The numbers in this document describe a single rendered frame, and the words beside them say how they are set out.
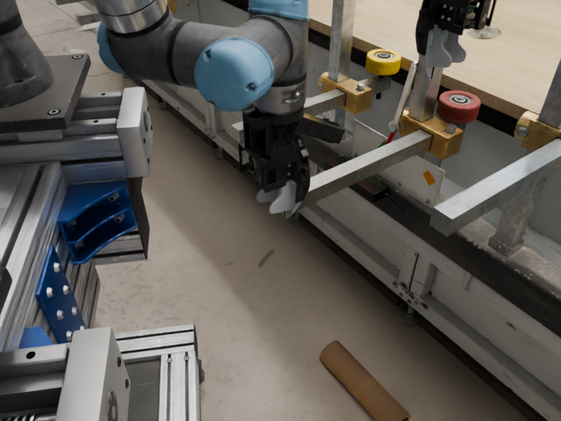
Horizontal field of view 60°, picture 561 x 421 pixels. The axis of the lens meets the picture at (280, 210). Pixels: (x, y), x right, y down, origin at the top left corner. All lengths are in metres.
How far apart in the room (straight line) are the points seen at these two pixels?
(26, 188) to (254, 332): 1.09
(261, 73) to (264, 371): 1.19
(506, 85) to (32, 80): 0.90
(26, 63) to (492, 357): 1.33
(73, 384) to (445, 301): 1.30
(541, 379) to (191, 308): 1.09
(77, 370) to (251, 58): 0.34
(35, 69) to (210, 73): 0.32
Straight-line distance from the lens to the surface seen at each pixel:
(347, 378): 1.52
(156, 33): 0.60
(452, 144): 1.01
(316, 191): 0.83
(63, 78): 0.83
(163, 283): 1.88
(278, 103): 0.67
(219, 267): 1.89
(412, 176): 1.08
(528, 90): 1.16
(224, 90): 0.54
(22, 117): 0.73
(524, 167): 0.77
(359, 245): 1.75
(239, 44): 0.54
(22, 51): 0.78
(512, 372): 1.54
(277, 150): 0.72
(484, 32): 1.42
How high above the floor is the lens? 1.35
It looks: 39 degrees down
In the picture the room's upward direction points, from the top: straight up
